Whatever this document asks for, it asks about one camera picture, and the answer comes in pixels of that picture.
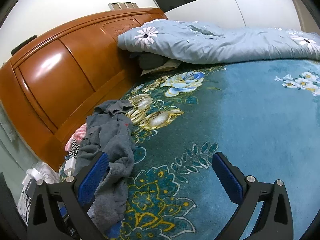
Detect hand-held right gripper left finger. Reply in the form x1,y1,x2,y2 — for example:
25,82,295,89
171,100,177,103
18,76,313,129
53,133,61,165
27,151,110,240

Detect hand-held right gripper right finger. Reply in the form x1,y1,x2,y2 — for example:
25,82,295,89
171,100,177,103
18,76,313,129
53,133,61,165
211,151,294,240

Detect grey printed sweatshirt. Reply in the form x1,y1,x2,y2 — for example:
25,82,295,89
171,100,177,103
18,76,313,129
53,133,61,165
74,99,137,230

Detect white charger plug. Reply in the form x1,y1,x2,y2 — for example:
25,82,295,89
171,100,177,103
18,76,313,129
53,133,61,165
64,157,77,177

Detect leopard print cloth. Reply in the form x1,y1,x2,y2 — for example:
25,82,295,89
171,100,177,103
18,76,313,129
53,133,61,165
69,140,81,158

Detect pink cloth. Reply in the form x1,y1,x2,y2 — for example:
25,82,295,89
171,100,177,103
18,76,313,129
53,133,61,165
65,126,87,152

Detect teal floral bed blanket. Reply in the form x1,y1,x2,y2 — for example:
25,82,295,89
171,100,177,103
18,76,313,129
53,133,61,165
59,59,320,240

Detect white plastic box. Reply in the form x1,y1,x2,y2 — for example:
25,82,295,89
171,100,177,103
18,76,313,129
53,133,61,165
21,169,43,188

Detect wooden headboard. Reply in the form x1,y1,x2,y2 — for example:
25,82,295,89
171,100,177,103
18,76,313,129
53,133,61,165
0,7,168,170

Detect dark grey pillow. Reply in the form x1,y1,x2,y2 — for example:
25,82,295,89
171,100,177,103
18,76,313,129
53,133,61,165
137,53,168,71

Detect light blue floral quilt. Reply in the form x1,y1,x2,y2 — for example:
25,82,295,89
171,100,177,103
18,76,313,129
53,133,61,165
117,19,320,64

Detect white wardrobe with black stripe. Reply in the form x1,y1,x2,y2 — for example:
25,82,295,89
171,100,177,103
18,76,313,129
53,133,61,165
140,0,308,34

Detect grey wall switch panel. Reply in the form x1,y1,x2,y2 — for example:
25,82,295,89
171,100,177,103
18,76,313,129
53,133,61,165
108,2,138,10

